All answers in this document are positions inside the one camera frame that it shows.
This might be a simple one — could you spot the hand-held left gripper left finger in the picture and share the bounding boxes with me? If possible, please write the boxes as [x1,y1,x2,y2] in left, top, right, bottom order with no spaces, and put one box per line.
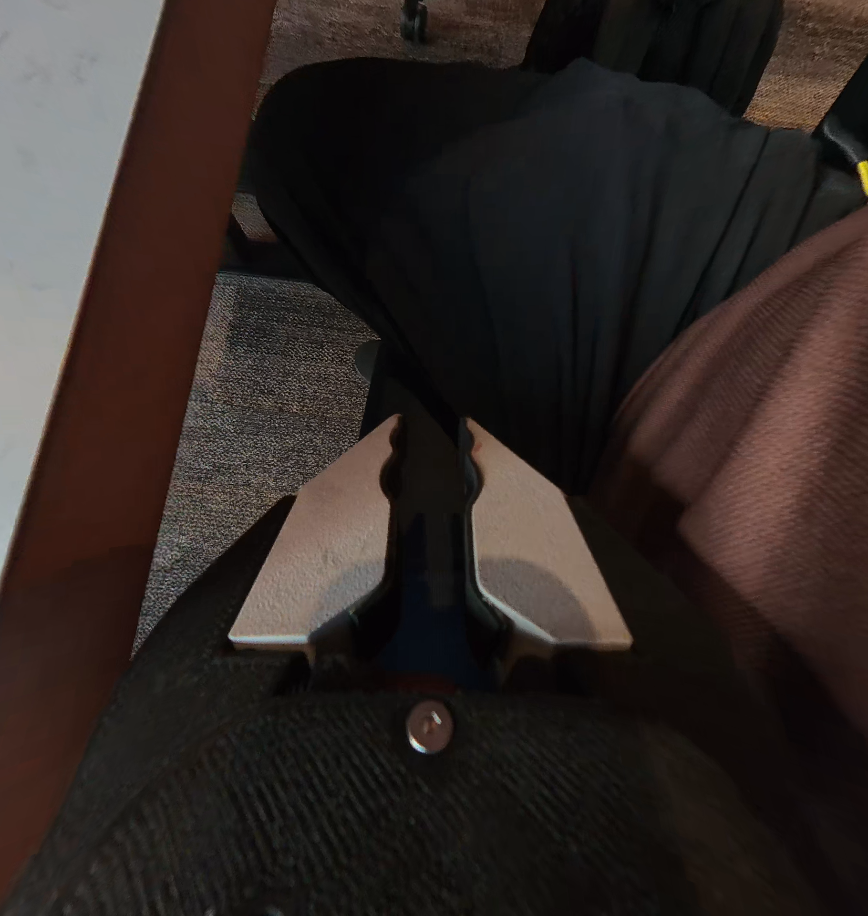
[228,415,408,665]

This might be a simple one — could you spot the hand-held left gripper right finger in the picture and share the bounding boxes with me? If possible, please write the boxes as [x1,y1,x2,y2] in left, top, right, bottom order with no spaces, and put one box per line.
[459,418,635,654]

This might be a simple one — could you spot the grey desk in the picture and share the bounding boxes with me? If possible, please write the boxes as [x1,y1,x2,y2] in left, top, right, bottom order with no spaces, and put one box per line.
[0,0,278,916]

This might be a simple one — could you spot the person's legs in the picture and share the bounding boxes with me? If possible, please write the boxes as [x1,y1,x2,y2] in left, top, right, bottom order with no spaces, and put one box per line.
[247,56,868,677]

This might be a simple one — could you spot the black backpack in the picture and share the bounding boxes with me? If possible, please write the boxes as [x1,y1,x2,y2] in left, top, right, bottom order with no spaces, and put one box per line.
[523,0,785,120]

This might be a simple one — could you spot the black desk frame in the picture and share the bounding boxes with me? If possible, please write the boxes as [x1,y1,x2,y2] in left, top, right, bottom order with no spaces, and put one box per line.
[219,213,315,278]

